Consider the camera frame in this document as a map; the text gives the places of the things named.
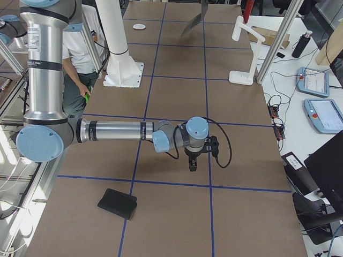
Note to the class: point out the orange black usb hub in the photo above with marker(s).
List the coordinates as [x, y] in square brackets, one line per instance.
[277, 122]

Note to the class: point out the small black square device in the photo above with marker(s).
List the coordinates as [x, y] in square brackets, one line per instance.
[280, 55]

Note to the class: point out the red cylinder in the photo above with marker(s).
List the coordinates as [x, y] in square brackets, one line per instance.
[247, 11]

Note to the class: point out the aluminium frame post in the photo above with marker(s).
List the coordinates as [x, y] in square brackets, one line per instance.
[279, 38]

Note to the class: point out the upper blue teach pendant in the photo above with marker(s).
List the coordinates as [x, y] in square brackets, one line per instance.
[313, 82]

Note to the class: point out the grey laptop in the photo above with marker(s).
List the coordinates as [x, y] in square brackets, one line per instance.
[197, 19]

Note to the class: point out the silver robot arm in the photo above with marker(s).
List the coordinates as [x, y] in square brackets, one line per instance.
[48, 131]

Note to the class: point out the black water bottle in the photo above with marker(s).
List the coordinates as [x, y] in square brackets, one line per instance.
[302, 43]

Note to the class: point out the blue teach pendant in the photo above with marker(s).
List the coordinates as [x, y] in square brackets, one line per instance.
[313, 82]
[324, 114]

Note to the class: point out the white computer mouse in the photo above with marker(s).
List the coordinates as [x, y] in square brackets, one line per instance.
[139, 26]

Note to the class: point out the lower blue teach pendant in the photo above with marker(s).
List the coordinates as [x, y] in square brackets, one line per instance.
[324, 114]

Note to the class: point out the black monitor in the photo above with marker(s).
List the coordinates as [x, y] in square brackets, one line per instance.
[325, 167]

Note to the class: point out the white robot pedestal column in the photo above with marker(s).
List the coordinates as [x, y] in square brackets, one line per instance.
[122, 70]

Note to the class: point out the person in white shirt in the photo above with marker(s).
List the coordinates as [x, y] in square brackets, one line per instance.
[80, 73]

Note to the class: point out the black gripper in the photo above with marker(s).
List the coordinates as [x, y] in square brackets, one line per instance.
[193, 155]

